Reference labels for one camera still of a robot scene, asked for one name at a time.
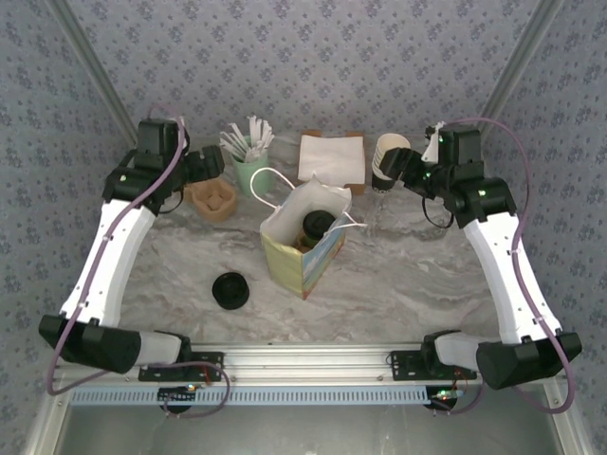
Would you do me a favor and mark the black coffee cup lid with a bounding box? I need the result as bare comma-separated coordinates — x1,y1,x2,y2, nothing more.
302,210,336,237

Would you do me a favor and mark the colourful paper gift bag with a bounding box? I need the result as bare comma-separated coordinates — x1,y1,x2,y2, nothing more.
249,166,369,301

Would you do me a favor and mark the grey slotted cable duct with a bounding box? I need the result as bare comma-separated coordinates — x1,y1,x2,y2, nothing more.
69,384,480,408

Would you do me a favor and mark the grey metal panel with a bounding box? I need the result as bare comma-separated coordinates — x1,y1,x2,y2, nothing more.
56,386,565,455

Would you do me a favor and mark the mint green cup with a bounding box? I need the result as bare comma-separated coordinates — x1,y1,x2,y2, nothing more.
230,149,272,198

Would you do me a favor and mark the stack of white paper cups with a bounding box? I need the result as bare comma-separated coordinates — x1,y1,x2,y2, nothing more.
371,134,413,194

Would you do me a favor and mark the aluminium frame post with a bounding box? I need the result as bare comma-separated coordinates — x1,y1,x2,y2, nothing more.
478,0,568,132
45,0,139,139

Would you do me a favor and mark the aluminium frame rail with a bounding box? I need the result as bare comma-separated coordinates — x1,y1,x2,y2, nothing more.
51,344,568,383

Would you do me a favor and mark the small black controller board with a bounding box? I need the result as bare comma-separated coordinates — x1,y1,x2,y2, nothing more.
157,386,199,405
429,387,465,410

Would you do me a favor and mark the right wrist camera white tag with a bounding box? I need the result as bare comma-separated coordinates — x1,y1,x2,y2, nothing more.
423,121,448,161

